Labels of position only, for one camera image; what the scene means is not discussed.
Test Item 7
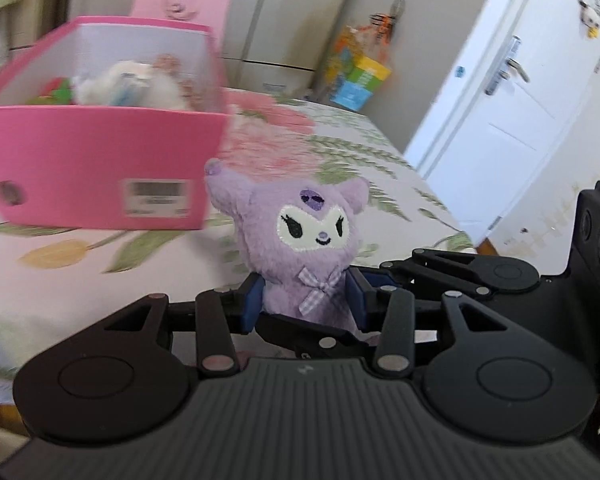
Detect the purple plush doll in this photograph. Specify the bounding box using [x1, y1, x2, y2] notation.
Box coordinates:
[204, 159, 370, 332]

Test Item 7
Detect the pink floral scrunchie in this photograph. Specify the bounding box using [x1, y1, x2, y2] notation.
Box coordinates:
[154, 53, 204, 110]

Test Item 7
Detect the white brown plush cat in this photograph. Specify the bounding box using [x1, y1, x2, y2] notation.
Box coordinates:
[71, 60, 189, 110]

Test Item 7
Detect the pink fuzzy strawberry plush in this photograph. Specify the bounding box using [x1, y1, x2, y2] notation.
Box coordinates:
[26, 77, 73, 105]

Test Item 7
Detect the white door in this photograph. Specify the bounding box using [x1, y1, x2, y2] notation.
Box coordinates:
[406, 0, 600, 274]

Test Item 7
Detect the floral tablecloth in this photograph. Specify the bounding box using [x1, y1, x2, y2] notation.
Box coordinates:
[0, 91, 474, 404]

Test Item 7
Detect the pink storage box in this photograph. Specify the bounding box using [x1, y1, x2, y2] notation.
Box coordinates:
[0, 16, 230, 230]

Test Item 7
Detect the colourful paper gift bag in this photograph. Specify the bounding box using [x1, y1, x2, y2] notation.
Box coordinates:
[324, 25, 391, 112]

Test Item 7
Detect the grey wardrobe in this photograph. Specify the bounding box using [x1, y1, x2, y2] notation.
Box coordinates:
[9, 0, 522, 156]

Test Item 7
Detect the pink tote bag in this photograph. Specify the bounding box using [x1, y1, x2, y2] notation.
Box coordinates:
[130, 0, 234, 51]

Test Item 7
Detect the silver door handle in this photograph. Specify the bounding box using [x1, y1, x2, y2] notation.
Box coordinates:
[484, 36, 530, 96]

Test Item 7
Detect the wall plush hanger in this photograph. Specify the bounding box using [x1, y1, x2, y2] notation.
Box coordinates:
[579, 0, 600, 39]

